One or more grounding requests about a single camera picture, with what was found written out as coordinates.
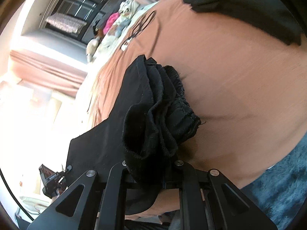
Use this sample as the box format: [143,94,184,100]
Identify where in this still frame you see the black pants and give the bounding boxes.
[66,55,201,215]

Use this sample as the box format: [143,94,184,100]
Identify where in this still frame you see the grey shaggy rug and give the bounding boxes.
[241,136,306,229]

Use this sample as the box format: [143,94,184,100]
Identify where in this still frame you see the pink curtain left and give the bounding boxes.
[9,50,87,98]

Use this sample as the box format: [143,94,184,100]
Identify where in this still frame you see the orange brown bed blanket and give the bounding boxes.
[89,0,306,188]

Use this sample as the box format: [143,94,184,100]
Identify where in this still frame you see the beige plush elephant toy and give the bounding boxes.
[86,37,100,63]

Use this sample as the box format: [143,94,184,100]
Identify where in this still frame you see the cream bed sheet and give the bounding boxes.
[86,0,156,63]

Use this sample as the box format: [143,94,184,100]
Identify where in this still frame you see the hanging floral garment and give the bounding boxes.
[45,12,87,34]

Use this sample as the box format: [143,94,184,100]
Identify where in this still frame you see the pink blanket bundle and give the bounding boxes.
[102,12,120,35]

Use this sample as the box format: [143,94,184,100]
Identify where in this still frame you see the folded black clothes stack right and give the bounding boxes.
[183,0,302,45]

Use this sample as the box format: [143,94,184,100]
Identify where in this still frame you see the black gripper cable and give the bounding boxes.
[0,168,34,222]

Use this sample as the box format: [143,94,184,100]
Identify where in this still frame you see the black cable with adapter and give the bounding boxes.
[124,10,157,44]

